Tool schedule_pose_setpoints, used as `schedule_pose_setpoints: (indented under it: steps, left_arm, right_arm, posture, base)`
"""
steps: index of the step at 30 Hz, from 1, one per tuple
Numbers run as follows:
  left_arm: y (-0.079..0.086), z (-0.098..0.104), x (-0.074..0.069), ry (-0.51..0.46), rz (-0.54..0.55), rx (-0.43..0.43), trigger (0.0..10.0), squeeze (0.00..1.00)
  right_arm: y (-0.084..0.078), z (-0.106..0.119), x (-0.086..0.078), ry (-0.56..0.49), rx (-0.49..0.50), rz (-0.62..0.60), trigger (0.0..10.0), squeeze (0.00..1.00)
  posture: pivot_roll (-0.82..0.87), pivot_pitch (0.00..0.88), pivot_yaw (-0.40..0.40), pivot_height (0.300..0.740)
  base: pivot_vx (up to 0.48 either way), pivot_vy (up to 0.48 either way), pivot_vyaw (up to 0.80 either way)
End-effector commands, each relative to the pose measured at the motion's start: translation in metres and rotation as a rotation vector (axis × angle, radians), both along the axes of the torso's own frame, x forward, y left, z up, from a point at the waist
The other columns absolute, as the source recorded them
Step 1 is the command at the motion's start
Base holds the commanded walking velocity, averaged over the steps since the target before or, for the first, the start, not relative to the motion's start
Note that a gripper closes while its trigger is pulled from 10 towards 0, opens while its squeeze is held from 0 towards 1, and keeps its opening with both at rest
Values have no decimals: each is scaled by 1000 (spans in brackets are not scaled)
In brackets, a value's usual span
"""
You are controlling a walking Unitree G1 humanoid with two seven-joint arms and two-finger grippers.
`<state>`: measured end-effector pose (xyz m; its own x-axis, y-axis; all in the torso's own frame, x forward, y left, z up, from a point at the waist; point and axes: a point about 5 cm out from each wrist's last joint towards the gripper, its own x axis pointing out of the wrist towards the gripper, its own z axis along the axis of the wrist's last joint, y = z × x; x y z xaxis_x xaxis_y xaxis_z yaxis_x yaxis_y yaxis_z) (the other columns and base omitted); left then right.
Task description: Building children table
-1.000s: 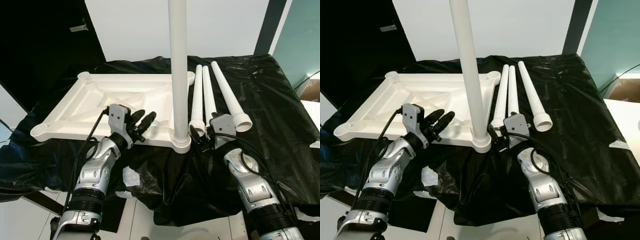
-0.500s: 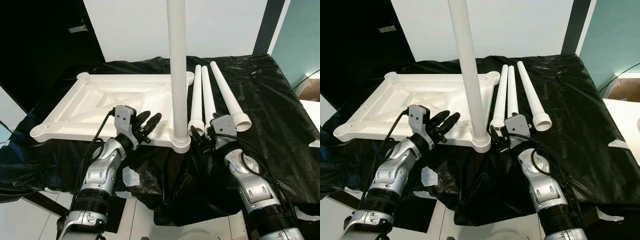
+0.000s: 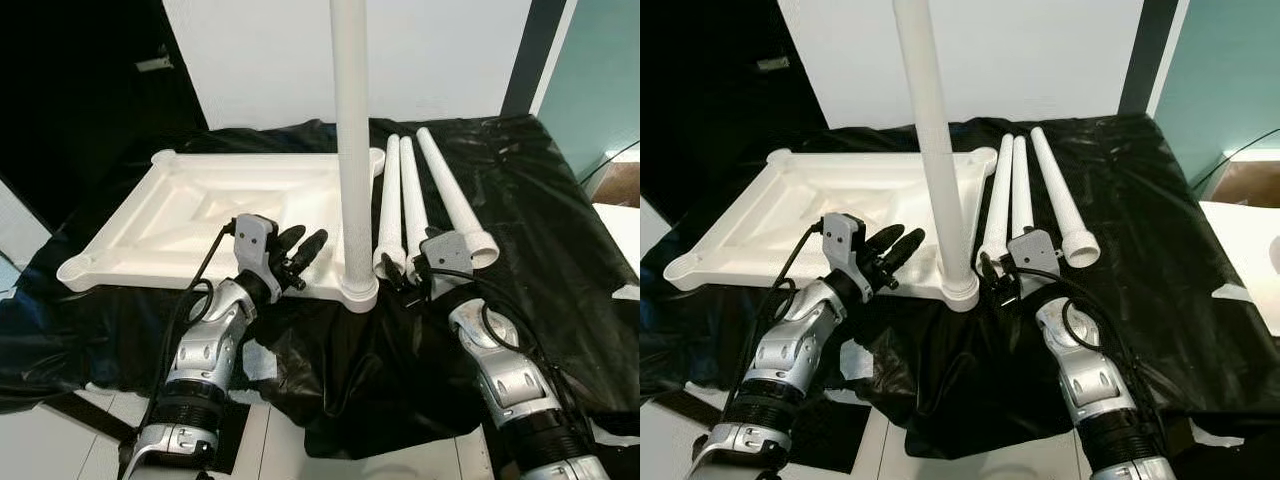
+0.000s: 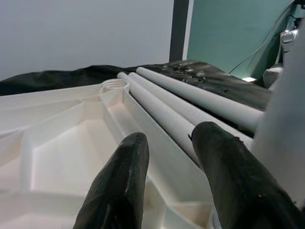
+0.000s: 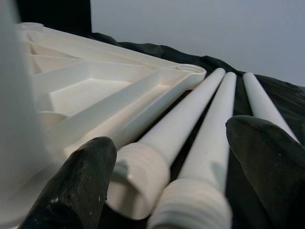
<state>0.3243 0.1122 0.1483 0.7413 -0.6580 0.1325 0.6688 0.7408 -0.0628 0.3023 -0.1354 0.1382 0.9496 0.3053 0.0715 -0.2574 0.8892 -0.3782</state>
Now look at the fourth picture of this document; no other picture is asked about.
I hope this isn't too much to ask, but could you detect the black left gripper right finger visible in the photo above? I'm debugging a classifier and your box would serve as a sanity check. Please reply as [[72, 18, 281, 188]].
[[188, 121, 305, 229]]

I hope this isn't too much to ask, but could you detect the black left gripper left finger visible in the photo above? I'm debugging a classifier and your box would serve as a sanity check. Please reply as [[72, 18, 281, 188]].
[[72, 132, 150, 229]]

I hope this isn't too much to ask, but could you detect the white plastic ribbed table top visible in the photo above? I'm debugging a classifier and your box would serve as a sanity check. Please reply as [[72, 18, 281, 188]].
[[0, 80, 215, 229]]

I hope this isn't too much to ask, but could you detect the black plastic cover sheet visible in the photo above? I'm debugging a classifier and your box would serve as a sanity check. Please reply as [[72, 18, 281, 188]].
[[0, 59, 275, 134]]

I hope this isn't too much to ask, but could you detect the thin black wall cable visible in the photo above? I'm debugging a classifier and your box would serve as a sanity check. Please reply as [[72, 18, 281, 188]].
[[228, 4, 294, 74]]

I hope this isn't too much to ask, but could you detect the black vertical wall post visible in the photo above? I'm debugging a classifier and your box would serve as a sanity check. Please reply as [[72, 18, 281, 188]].
[[168, 0, 190, 63]]

